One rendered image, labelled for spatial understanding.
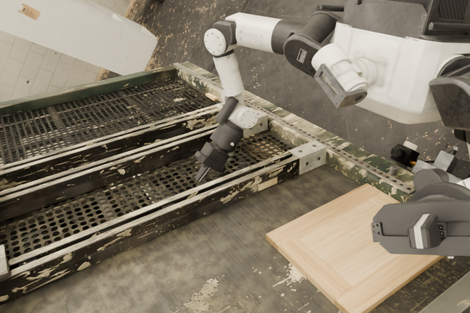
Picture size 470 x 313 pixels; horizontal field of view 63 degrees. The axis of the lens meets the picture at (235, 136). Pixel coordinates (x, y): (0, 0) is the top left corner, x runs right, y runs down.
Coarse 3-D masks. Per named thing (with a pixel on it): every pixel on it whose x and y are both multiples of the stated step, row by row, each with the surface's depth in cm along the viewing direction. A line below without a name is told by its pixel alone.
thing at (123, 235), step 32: (288, 160) 127; (320, 160) 135; (192, 192) 113; (224, 192) 115; (256, 192) 123; (128, 224) 102; (160, 224) 106; (0, 256) 88; (32, 256) 93; (64, 256) 93; (96, 256) 98; (0, 288) 87; (32, 288) 92
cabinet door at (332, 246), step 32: (352, 192) 119; (288, 224) 107; (320, 224) 106; (352, 224) 106; (288, 256) 97; (320, 256) 96; (352, 256) 96; (384, 256) 95; (416, 256) 94; (320, 288) 88; (352, 288) 87; (384, 288) 87
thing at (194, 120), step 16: (192, 112) 164; (208, 112) 164; (144, 128) 154; (160, 128) 154; (176, 128) 158; (192, 128) 162; (80, 144) 143; (96, 144) 143; (112, 144) 145; (128, 144) 148; (144, 144) 152; (32, 160) 135; (48, 160) 134; (64, 160) 137; (80, 160) 140; (96, 160) 144; (0, 176) 127; (16, 176) 130; (32, 176) 133
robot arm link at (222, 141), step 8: (216, 128) 125; (216, 136) 122; (224, 136) 121; (208, 144) 123; (216, 144) 123; (224, 144) 121; (232, 144) 122; (200, 152) 122; (208, 152) 122; (216, 152) 123; (224, 152) 123; (200, 160) 121; (208, 160) 122; (216, 160) 124; (224, 160) 126; (216, 168) 125; (224, 168) 127
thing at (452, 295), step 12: (468, 276) 86; (456, 288) 83; (468, 288) 83; (444, 300) 81; (456, 300) 81; (468, 300) 80; (420, 312) 78; (432, 312) 78; (444, 312) 78; (456, 312) 78; (468, 312) 81
